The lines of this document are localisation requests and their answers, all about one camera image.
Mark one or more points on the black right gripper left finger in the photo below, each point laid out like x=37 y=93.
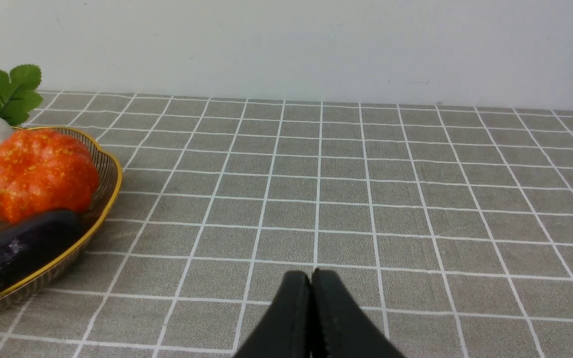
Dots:
x=282 y=330

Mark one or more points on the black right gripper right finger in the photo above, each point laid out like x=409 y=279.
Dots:
x=340 y=329

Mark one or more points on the gold-rimmed glass bowl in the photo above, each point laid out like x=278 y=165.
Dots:
x=110 y=180

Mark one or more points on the dark purple eggplant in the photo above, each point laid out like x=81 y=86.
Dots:
x=32 y=243

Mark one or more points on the orange pumpkin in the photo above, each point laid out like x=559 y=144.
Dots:
x=44 y=169

